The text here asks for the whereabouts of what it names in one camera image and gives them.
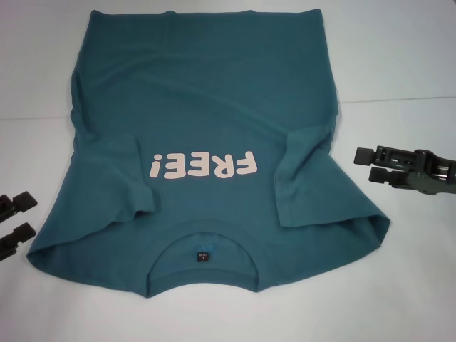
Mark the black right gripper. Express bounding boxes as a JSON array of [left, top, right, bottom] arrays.
[[353, 144, 456, 196]]

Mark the teal blue FREE t-shirt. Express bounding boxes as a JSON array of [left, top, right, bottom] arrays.
[[26, 9, 391, 300]]

